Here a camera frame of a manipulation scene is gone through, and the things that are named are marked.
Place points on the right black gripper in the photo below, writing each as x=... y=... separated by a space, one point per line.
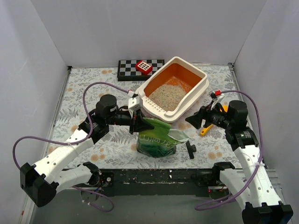
x=204 y=115

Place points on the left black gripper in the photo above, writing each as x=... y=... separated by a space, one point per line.
x=134 y=123

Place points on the green litter bag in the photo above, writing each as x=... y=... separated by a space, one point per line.
x=160 y=141

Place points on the black bag clip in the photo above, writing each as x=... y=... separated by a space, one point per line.
x=191 y=149

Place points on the yellow plastic scoop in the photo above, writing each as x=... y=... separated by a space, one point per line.
x=205 y=130

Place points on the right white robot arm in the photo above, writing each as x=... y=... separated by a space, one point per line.
x=256 y=196

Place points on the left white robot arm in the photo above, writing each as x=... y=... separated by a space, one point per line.
x=45 y=178

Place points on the cat litter pile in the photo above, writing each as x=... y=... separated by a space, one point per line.
x=167 y=96

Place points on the white orange litter box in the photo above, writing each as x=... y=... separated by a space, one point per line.
x=179 y=72

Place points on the black white checkerboard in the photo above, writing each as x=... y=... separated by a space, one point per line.
x=128 y=72

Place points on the red white grid block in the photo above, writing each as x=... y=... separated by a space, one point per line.
x=143 y=67

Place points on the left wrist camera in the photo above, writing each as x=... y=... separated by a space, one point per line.
x=134 y=104

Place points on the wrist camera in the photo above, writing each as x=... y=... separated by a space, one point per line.
x=134 y=104
x=217 y=96

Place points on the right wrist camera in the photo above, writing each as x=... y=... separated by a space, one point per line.
x=217 y=96

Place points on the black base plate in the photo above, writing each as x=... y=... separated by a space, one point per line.
x=162 y=182

